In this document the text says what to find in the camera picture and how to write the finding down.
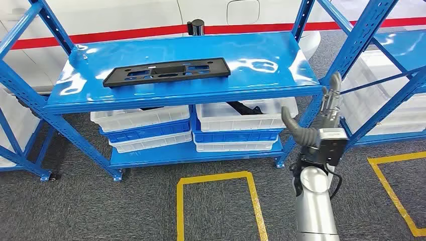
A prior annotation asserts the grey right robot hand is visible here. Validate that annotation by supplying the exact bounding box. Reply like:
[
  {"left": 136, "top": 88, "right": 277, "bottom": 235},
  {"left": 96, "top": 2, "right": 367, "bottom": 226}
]
[{"left": 281, "top": 71, "right": 344, "bottom": 148}]

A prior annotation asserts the long black plastic panel part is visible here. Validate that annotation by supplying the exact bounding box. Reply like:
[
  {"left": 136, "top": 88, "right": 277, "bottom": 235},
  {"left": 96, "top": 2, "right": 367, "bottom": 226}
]
[{"left": 102, "top": 57, "right": 231, "bottom": 88}]

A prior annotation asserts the blue steel shelf rack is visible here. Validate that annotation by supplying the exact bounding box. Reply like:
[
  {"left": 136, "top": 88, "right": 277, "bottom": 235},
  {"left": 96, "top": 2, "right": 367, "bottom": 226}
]
[
  {"left": 0, "top": 0, "right": 398, "bottom": 182},
  {"left": 0, "top": 83, "right": 62, "bottom": 182},
  {"left": 336, "top": 28, "right": 426, "bottom": 149}
]

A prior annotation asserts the large translucent white bin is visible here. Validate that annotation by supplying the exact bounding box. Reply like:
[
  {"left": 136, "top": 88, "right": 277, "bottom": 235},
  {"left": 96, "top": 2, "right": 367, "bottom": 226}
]
[
  {"left": 0, "top": 86, "right": 41, "bottom": 168},
  {"left": 339, "top": 50, "right": 426, "bottom": 137}
]

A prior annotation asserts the white car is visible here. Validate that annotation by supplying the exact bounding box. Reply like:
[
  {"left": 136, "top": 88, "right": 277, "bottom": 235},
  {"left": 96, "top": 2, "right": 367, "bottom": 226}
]
[{"left": 0, "top": 0, "right": 322, "bottom": 94}]

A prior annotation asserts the red barrier belt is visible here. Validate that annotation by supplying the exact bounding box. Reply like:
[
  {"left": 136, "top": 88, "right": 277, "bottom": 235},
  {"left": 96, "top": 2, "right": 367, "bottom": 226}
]
[{"left": 10, "top": 17, "right": 426, "bottom": 51}]

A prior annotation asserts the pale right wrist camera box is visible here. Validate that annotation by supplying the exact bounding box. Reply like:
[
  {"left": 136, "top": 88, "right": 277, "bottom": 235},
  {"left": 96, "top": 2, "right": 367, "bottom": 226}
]
[{"left": 317, "top": 127, "right": 350, "bottom": 166}]

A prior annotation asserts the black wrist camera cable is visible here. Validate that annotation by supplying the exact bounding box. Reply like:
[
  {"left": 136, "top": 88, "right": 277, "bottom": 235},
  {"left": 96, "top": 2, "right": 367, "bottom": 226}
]
[{"left": 328, "top": 163, "right": 344, "bottom": 200}]

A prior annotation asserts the black stanchion post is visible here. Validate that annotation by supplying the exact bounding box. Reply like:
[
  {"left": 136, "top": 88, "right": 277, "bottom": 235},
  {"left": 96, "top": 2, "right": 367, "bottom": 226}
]
[{"left": 187, "top": 19, "right": 205, "bottom": 37}]

